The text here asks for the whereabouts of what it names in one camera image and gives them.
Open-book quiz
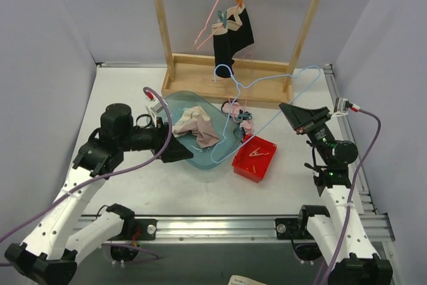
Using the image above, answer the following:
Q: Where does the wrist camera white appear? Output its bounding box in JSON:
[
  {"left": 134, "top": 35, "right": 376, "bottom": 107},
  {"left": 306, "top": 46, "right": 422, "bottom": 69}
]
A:
[
  {"left": 330, "top": 97, "right": 360, "bottom": 117},
  {"left": 146, "top": 97, "right": 167, "bottom": 124}
]

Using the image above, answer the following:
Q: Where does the beige pink underwear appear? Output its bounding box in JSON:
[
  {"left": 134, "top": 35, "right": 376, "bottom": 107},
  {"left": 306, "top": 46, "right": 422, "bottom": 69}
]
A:
[{"left": 172, "top": 105, "right": 220, "bottom": 148}]

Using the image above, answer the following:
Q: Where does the pink wire hanger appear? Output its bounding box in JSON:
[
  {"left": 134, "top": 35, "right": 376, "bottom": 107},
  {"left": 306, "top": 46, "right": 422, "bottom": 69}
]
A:
[
  {"left": 225, "top": 51, "right": 255, "bottom": 107},
  {"left": 193, "top": 0, "right": 246, "bottom": 50}
]

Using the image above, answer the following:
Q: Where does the teal clothespin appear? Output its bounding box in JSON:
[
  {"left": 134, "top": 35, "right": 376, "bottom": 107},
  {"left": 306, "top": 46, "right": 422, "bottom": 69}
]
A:
[
  {"left": 217, "top": 11, "right": 228, "bottom": 28},
  {"left": 234, "top": 109, "right": 253, "bottom": 123}
]

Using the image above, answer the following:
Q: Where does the paper sheet bottom edge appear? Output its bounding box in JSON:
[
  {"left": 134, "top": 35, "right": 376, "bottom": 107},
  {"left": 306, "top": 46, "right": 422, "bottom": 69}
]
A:
[{"left": 228, "top": 275, "right": 266, "bottom": 285}]

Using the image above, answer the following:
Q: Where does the wooden clothes rack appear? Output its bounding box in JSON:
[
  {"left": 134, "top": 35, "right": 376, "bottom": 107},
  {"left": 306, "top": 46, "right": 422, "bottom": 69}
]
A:
[{"left": 154, "top": 0, "right": 320, "bottom": 108}]

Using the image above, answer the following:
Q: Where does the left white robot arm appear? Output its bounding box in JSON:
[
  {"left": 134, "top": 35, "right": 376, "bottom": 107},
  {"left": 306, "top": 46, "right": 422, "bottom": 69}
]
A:
[{"left": 5, "top": 103, "right": 193, "bottom": 284}]

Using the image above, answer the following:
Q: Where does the teal plastic basin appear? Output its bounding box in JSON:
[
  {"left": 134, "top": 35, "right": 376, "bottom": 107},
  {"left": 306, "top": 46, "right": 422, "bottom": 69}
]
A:
[{"left": 165, "top": 91, "right": 245, "bottom": 170}]

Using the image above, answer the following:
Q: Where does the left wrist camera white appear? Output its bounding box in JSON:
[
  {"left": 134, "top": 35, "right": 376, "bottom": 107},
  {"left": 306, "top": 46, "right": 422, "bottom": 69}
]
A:
[{"left": 146, "top": 97, "right": 167, "bottom": 124}]

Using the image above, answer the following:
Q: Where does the black underwear beige waistband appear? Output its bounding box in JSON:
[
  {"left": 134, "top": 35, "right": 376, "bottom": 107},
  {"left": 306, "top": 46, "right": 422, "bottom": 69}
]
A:
[{"left": 211, "top": 6, "right": 254, "bottom": 79}]

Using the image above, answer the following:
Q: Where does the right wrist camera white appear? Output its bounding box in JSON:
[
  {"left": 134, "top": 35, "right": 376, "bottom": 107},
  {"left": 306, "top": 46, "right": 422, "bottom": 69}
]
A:
[{"left": 330, "top": 97, "right": 360, "bottom": 117}]

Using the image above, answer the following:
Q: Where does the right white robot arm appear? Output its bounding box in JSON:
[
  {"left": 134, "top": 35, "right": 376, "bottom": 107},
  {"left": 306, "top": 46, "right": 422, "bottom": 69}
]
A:
[{"left": 280, "top": 103, "right": 393, "bottom": 284}]

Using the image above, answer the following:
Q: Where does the blue wire hanger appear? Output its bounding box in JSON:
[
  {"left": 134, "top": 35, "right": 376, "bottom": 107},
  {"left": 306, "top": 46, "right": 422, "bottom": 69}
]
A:
[{"left": 210, "top": 64, "right": 322, "bottom": 165}]

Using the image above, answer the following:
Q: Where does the pink underwear navy trim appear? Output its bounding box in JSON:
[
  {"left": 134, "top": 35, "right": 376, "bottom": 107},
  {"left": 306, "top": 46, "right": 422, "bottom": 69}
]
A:
[{"left": 220, "top": 99, "right": 254, "bottom": 135}]

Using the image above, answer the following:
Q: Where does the teal clothespin on black underwear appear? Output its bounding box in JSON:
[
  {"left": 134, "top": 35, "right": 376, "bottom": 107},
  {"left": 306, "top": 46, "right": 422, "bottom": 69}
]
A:
[{"left": 217, "top": 11, "right": 228, "bottom": 28}]

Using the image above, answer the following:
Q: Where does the red plastic bin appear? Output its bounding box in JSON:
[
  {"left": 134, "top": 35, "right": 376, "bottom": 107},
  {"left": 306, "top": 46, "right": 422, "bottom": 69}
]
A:
[{"left": 232, "top": 134, "right": 277, "bottom": 183}]

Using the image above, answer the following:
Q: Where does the aluminium mounting rail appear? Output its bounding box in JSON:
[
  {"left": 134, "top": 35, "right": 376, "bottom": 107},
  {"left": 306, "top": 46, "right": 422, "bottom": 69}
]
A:
[{"left": 36, "top": 213, "right": 396, "bottom": 244}]

